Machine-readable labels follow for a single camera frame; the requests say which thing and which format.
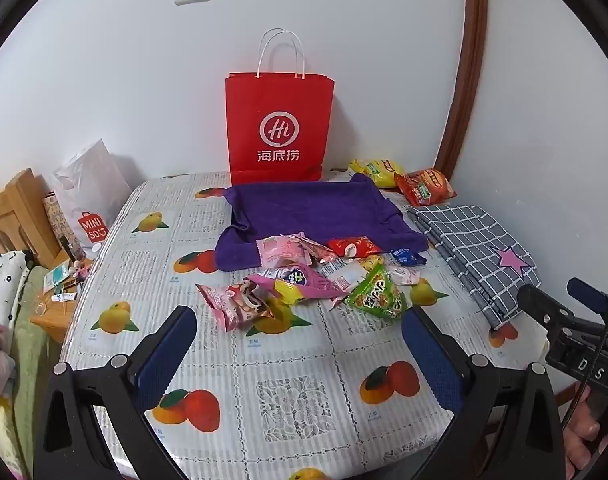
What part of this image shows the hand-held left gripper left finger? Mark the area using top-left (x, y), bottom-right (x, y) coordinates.
top-left (34, 305), bottom-right (197, 480)

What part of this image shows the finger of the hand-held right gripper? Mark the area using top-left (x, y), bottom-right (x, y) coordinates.
top-left (516, 284), bottom-right (579, 333)
top-left (566, 277), bottom-right (608, 313)

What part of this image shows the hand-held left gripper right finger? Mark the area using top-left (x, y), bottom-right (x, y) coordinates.
top-left (401, 305), bottom-right (567, 480)

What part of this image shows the pink strawberry snack packet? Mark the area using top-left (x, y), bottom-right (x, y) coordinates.
top-left (195, 282), bottom-right (275, 332)

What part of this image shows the green triangular snack packet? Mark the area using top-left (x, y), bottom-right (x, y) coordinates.
top-left (345, 263), bottom-right (409, 318)

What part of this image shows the blue small snack packet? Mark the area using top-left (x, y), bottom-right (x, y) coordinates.
top-left (389, 247), bottom-right (419, 267)

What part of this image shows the white pink snack packet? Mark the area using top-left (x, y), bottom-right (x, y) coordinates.
top-left (318, 259), bottom-right (367, 297)

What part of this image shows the red small snack packet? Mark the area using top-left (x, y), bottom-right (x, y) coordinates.
top-left (328, 236), bottom-right (382, 259)

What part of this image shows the purple triangular snack packet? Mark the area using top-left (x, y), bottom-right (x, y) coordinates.
top-left (246, 265), bottom-right (352, 306)

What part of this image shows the pink peach snack packet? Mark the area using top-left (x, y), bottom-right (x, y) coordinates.
top-left (255, 232), bottom-right (312, 269)

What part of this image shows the purple towel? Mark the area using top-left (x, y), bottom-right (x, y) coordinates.
top-left (215, 172), bottom-right (429, 272)

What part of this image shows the person's right hand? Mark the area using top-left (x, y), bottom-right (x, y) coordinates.
top-left (565, 382), bottom-right (608, 480)

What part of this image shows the grey plaid cloth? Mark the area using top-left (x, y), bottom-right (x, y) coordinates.
top-left (406, 204), bottom-right (542, 331)

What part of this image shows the fruit print tablecloth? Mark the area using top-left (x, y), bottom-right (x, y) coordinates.
top-left (58, 172), bottom-right (552, 480)

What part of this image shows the wooden nightstand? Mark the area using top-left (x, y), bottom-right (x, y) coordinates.
top-left (30, 257), bottom-right (95, 343)

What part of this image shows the teal white box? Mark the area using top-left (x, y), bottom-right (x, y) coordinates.
top-left (43, 266), bottom-right (67, 293)

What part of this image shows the green blanket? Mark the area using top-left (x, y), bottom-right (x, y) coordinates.
top-left (11, 265), bottom-right (60, 480)

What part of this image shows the orange large snack bag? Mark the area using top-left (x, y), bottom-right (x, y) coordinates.
top-left (394, 169), bottom-right (458, 207)

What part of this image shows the patterned paper bag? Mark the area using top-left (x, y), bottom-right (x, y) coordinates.
top-left (43, 192), bottom-right (85, 263)

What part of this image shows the white dotted pillow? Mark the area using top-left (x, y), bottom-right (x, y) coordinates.
top-left (0, 250), bottom-right (30, 328)

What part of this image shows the white plastic shopping bag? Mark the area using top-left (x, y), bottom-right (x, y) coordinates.
top-left (51, 139), bottom-right (133, 261)

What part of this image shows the yellow large snack bag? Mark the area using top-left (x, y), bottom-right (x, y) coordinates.
top-left (349, 159), bottom-right (407, 188)

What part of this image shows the wooden headboard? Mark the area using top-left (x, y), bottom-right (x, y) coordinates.
top-left (0, 168), bottom-right (65, 268)

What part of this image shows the red paper bag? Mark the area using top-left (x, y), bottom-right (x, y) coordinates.
top-left (225, 30), bottom-right (335, 186)

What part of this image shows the black cable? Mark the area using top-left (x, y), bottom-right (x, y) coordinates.
top-left (561, 295), bottom-right (608, 433)

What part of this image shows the wooden door frame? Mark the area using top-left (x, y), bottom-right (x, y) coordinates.
top-left (434, 0), bottom-right (489, 176)

